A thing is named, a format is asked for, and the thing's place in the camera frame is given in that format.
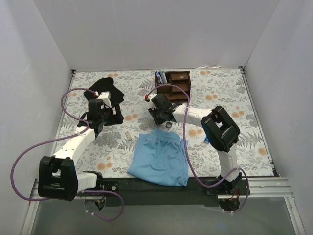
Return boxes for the brown wooden desk organizer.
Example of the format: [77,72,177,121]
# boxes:
[155,70,191,103]

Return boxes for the brown blue pen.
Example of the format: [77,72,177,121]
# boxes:
[155,71,160,84]

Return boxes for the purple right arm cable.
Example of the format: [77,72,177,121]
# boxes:
[146,83,250,213]

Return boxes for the floral tablecloth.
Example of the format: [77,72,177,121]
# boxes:
[47,69,274,179]

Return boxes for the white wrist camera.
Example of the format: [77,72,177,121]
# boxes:
[144,93,157,109]
[94,92,112,108]

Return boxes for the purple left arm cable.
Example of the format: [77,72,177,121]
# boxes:
[10,88,125,222]

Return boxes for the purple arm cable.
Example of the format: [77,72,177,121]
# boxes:
[10,88,125,222]
[146,83,250,213]

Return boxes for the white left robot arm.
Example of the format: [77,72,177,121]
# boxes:
[38,99,124,201]

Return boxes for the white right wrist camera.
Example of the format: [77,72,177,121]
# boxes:
[144,93,157,109]

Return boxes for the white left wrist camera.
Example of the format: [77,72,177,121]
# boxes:
[94,92,112,108]

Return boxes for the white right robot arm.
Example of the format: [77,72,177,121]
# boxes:
[145,93,242,195]

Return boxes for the light blue shorts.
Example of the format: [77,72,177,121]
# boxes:
[128,128,189,187]

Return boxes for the black folded cloth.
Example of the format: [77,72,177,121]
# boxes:
[89,77,124,104]

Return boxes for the aluminium frame rail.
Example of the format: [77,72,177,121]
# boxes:
[20,178,84,235]

